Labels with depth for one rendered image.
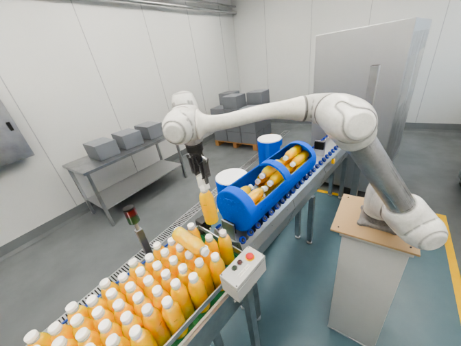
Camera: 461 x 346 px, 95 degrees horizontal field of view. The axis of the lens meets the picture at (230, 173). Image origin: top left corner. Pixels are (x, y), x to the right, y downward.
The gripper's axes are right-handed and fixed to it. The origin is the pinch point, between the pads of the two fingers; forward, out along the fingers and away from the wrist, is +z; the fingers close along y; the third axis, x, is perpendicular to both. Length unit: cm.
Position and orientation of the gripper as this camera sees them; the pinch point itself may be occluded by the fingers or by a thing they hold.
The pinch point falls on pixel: (202, 182)
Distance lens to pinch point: 102.8
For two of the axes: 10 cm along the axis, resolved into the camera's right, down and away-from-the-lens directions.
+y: -7.3, -2.3, 6.4
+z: 1.4, 8.7, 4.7
